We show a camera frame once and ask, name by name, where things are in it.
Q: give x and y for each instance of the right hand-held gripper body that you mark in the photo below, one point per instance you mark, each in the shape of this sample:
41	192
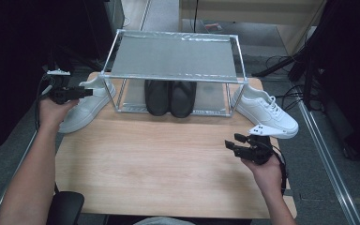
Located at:
259	150

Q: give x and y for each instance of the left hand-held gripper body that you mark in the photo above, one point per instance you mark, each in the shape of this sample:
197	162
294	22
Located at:
61	92

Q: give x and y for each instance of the white sneaker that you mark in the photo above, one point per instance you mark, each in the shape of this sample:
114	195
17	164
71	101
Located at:
90	106
265	112

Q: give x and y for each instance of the black flip-flop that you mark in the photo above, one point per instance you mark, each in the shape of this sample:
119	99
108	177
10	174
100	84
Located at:
157	100
182	100

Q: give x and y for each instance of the metal shoe rack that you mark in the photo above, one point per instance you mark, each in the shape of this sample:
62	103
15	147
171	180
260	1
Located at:
173	57

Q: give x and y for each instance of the person's left hand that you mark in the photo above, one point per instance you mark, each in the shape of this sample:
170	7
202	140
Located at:
53	114

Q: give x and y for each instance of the person's right hand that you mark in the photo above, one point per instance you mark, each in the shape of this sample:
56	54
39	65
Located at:
268	178

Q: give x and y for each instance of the grey tape piece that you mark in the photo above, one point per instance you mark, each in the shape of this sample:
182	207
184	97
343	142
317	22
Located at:
290	192

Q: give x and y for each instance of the black curtain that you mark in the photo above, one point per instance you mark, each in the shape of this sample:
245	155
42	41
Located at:
12	47
353	78

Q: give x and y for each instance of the black tripod stand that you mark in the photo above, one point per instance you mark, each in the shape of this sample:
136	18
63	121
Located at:
307	81

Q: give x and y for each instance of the person's grey clothing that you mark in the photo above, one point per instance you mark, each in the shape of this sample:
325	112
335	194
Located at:
165	221

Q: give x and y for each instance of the red printed paper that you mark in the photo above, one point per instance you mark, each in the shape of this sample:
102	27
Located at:
213	26

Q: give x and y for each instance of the beige wooden cabinet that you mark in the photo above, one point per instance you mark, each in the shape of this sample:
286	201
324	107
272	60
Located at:
247	12

